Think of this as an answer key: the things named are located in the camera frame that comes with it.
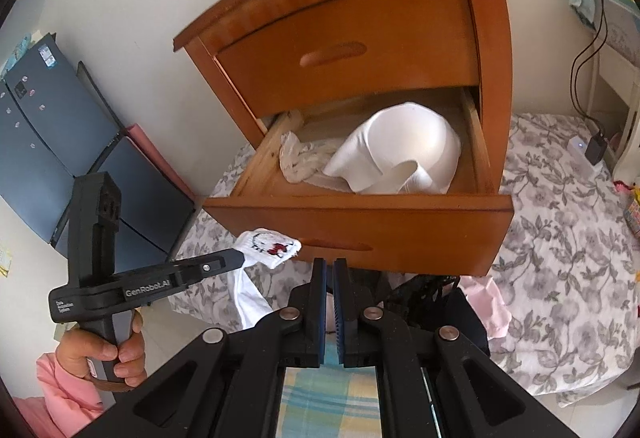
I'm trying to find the person's left hand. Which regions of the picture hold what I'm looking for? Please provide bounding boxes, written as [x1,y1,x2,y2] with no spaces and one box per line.
[54,312,149,391]

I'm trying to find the white power strip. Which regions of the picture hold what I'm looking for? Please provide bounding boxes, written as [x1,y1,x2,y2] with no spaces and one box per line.
[567,135,608,176]

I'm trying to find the floral bed sheet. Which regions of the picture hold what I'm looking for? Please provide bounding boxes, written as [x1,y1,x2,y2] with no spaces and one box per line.
[167,113,640,409]

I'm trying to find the person's left forearm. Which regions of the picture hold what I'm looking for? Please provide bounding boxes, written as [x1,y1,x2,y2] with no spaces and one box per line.
[35,352,108,426]

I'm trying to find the pink garment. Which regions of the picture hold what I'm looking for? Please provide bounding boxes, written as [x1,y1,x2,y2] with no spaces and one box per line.
[457,278,513,339]

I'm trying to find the colorful checkered packet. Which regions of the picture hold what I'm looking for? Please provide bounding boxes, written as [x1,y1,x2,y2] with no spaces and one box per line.
[620,180,640,239]

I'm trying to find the black charger cable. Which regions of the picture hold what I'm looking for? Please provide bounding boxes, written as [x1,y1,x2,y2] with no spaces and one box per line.
[571,0,622,139]

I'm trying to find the blue folding panel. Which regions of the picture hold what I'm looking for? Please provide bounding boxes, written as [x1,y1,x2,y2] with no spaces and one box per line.
[0,34,198,269]

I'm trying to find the black charger adapter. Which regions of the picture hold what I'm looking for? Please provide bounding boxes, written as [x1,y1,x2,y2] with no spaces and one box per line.
[585,130,609,166]

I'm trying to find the wooden drawer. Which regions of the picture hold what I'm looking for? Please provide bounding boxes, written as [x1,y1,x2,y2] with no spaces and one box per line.
[212,0,481,121]
[202,85,516,277]

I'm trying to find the white printed sock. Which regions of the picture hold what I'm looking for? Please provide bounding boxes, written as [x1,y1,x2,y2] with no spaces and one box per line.
[225,228,303,331]

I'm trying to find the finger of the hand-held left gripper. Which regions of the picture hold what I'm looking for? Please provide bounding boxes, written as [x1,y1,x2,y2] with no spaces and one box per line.
[172,249,246,287]

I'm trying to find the teal cloth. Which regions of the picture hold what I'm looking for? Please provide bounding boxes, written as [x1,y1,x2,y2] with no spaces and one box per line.
[570,0,601,24]

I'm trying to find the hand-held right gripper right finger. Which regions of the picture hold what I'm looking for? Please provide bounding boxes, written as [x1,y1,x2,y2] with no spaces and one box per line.
[333,257,567,438]

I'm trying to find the white lattice shelf rack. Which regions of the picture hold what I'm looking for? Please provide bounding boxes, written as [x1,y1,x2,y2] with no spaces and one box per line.
[590,0,640,183]

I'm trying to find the blue yellow plaid cloth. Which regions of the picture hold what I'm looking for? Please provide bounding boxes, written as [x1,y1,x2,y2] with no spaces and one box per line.
[280,365,383,438]

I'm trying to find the wooden nightstand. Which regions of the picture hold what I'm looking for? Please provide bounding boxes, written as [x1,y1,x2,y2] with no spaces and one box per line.
[172,0,516,279]

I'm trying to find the white bra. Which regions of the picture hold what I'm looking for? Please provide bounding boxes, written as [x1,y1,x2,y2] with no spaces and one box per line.
[322,102,461,195]

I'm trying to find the white crumpled cloth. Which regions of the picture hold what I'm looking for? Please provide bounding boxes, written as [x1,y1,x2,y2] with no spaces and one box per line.
[279,130,346,185]

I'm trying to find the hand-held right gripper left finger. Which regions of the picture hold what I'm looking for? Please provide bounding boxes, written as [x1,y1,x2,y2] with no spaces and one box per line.
[106,257,330,438]

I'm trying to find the black lace garment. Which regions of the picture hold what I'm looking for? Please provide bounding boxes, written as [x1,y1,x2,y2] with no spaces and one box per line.
[372,272,492,356]

